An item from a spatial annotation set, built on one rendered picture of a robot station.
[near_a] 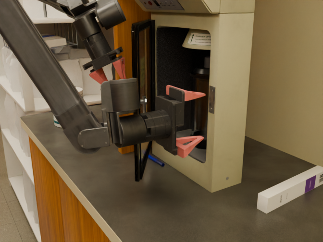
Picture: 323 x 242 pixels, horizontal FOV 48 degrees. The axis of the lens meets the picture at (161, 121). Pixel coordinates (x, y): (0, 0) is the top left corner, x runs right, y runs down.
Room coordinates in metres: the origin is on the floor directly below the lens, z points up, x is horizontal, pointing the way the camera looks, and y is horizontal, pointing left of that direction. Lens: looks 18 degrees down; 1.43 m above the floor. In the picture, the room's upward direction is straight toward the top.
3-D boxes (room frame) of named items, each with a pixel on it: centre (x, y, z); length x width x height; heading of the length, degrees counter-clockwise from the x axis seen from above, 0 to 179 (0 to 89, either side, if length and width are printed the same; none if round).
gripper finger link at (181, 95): (0.71, -0.05, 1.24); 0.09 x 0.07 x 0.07; 122
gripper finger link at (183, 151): (0.71, -0.05, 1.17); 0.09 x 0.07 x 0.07; 122
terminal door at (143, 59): (0.98, 0.05, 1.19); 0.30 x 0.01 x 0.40; 175
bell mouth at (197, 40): (1.04, -0.15, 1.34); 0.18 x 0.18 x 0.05
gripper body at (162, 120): (0.68, 0.01, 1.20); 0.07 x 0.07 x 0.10; 32
